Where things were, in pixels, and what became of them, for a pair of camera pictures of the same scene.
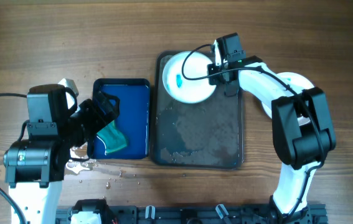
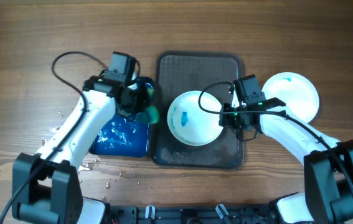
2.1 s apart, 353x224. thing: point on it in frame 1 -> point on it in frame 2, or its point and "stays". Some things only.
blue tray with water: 133,118 stays
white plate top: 185,91 -> 193,117
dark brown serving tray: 208,134 stays
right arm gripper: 212,68 -> 225,120
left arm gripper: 99,121 -> 141,89
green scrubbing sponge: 112,137 -> 150,116
